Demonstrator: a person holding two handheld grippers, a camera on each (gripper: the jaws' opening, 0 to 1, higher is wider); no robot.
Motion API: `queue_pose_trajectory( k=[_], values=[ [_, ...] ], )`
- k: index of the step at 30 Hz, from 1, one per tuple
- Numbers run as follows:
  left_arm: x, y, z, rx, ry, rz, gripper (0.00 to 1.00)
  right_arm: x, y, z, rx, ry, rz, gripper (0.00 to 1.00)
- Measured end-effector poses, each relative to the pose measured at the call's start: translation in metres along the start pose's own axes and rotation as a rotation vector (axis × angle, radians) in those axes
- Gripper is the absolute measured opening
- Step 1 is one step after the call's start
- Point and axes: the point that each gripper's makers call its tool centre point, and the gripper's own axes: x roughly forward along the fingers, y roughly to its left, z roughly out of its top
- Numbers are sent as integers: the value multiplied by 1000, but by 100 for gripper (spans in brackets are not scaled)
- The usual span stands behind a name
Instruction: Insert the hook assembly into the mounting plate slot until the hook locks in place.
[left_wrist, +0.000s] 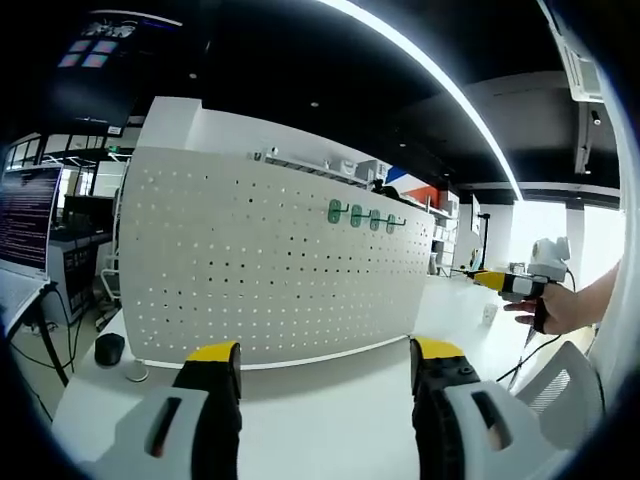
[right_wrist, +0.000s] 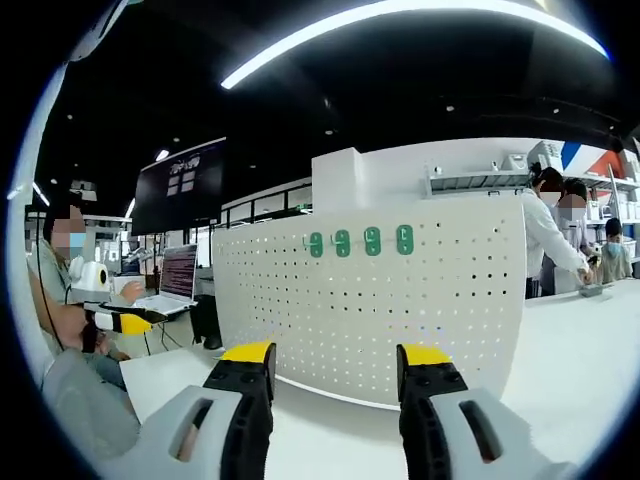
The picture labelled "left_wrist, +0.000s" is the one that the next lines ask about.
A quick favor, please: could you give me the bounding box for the black computer mouse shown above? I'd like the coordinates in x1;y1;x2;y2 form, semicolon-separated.
93;331;127;367

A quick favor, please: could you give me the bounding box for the open white laptop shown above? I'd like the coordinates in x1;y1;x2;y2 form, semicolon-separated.
0;165;65;346

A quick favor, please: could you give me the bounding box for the white pegboard mounting plate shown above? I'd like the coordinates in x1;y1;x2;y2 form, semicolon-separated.
118;144;438;372

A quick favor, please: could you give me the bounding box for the white ceiling air unit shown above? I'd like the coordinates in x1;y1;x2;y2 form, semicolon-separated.
537;0;607;105

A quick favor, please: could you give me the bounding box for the white mesh office chair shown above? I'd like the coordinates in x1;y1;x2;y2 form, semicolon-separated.
514;341;607;450

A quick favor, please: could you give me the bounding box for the black desk monitor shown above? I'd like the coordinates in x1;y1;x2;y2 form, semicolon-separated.
63;194;120;235

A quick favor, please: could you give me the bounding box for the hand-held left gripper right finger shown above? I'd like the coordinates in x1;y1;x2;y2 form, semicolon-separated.
409;337;552;480

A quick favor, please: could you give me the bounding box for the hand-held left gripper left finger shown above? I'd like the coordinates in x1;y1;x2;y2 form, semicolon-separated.
97;339;245;480

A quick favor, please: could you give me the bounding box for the black laptop stand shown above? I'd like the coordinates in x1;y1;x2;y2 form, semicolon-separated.
24;281;72;389

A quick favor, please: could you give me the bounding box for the person's right hand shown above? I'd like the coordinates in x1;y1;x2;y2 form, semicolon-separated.
502;288;592;336

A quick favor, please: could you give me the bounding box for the long ceiling light strip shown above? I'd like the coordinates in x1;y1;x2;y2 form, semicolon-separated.
319;0;522;197

